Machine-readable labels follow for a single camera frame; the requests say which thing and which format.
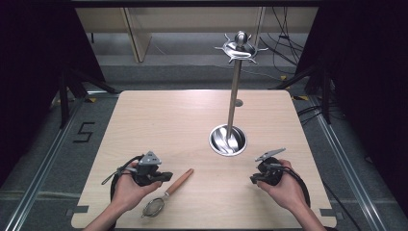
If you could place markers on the black curtain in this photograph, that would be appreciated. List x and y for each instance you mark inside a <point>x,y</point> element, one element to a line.
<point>35,64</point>
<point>369,80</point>

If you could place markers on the aluminium floor rail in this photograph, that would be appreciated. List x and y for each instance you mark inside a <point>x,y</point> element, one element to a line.
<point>41,166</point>
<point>349,166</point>

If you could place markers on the person's left hand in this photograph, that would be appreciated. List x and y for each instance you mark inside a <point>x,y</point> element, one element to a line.
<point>128,192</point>

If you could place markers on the small grey round disc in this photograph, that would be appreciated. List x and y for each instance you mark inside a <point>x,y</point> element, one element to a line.
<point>239,102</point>

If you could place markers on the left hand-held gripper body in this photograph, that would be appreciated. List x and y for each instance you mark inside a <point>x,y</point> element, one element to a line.
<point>148,169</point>

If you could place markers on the black metal stand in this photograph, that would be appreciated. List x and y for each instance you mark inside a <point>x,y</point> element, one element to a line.
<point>69,86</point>
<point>320,82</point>

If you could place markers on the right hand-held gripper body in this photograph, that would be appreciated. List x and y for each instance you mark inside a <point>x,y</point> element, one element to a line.
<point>271,171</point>

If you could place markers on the steel utensil rack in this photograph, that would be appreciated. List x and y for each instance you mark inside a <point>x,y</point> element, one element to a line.
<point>233,96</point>

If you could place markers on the person's right hand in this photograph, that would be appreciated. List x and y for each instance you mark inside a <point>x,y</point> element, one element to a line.
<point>287,189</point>

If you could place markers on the light wooden cabinet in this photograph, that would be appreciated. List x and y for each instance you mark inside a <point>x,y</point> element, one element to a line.
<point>192,19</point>

